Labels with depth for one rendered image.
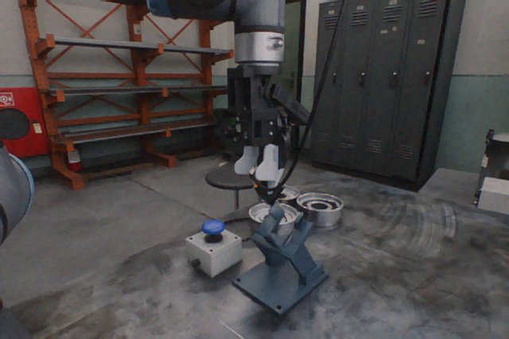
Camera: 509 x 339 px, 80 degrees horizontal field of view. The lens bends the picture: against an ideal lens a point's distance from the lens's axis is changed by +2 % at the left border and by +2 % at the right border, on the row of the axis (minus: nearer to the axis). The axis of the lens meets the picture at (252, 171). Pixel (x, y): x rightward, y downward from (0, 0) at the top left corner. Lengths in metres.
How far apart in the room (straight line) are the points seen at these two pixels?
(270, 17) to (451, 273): 0.50
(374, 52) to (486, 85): 1.07
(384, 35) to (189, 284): 3.19
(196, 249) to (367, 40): 3.18
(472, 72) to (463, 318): 3.33
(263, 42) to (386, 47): 3.01
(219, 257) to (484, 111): 3.42
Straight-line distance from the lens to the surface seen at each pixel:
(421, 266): 0.63
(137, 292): 0.53
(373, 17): 3.54
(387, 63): 3.42
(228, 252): 0.54
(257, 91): 0.48
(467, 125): 3.76
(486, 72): 3.74
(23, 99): 3.95
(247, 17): 0.47
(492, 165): 1.47
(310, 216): 0.68
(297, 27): 4.58
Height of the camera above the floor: 1.12
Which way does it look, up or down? 17 degrees down
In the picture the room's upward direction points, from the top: straight up
